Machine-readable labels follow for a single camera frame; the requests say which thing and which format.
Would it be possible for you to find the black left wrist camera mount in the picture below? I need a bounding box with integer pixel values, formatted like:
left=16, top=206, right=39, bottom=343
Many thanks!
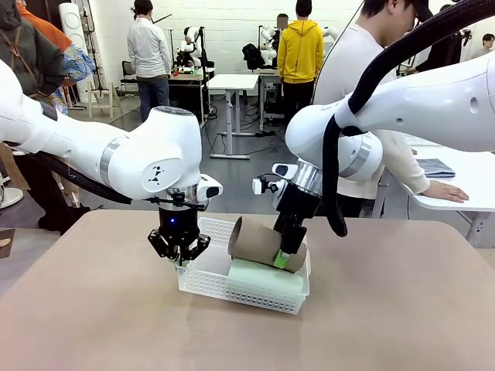
left=148, top=188, right=208, bottom=212

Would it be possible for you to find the pale green paper cup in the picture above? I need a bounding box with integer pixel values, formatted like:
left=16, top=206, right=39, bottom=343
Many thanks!
left=227, top=257, right=305, bottom=295

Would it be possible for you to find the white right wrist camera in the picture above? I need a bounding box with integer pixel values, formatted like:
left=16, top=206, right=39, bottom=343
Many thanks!
left=251, top=174, right=288, bottom=196

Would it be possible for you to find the white wooden step stool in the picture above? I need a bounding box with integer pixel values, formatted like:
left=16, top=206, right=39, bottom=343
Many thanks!
left=87, top=80, right=124, bottom=118

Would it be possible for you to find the blue-grey cloth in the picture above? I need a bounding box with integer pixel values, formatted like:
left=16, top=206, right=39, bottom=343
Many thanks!
left=416, top=158, right=456, bottom=179

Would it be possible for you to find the seated person in light top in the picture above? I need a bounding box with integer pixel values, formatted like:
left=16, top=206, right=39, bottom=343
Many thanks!
left=469, top=33, right=495, bottom=61

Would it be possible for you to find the wood-top robot workbench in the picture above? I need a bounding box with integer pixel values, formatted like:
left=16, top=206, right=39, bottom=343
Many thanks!
left=168, top=67, right=217, bottom=131

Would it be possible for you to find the white perforated plastic basket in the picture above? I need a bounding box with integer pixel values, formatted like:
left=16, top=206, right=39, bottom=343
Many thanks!
left=176, top=216, right=312, bottom=316

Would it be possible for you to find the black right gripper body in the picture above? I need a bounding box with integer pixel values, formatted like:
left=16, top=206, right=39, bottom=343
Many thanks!
left=272, top=180, right=323, bottom=233

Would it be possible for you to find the mannequin in orange garment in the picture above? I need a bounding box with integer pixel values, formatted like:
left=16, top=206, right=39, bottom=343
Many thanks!
left=17, top=2, right=97, bottom=209

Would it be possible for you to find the brown paper cup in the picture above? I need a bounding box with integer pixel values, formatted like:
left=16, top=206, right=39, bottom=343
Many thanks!
left=227, top=216, right=309, bottom=274

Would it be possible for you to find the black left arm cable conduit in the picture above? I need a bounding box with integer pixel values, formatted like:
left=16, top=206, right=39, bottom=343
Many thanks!
left=0, top=141, right=132, bottom=206

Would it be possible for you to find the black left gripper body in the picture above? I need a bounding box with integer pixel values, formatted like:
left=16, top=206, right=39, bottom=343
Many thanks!
left=156, top=206, right=201, bottom=253

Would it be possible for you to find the person's right forearm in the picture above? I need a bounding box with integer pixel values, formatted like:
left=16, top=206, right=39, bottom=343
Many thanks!
left=382, top=131, right=432, bottom=190

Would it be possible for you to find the mannequin in dark padded vest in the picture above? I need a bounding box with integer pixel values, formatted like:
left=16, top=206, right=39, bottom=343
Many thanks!
left=0, top=0, right=92, bottom=235

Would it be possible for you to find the person in yellow hoodie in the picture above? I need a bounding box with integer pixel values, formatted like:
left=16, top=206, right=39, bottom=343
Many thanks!
left=277, top=0, right=325, bottom=121

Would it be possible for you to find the black office chair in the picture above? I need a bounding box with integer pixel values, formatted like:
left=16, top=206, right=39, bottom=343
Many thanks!
left=121, top=60, right=139, bottom=94

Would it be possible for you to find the small white standing desk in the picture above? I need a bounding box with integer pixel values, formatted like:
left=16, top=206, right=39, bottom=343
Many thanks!
left=207, top=73, right=260, bottom=160

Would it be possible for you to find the person in black jacket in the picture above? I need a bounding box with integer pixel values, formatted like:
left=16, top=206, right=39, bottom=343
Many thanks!
left=415, top=32, right=465, bottom=74

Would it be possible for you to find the large white side table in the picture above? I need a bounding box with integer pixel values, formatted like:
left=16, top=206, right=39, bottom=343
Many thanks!
left=401, top=137, right=495, bottom=248

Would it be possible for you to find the person in white shirt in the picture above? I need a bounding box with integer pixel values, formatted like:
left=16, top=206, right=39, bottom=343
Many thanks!
left=127, top=0, right=172, bottom=123

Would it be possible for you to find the person in white sweater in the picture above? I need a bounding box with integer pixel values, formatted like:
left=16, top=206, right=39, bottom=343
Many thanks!
left=312, top=0, right=432, bottom=217

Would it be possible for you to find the person's right hand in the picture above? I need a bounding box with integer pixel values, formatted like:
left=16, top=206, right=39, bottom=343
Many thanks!
left=424, top=180, right=470, bottom=204

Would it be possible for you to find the grey robot workbench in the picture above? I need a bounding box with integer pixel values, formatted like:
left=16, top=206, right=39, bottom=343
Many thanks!
left=258, top=68, right=285, bottom=132

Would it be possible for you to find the white round stand base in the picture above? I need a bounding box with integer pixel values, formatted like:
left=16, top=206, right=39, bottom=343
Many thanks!
left=0, top=169, right=25, bottom=210

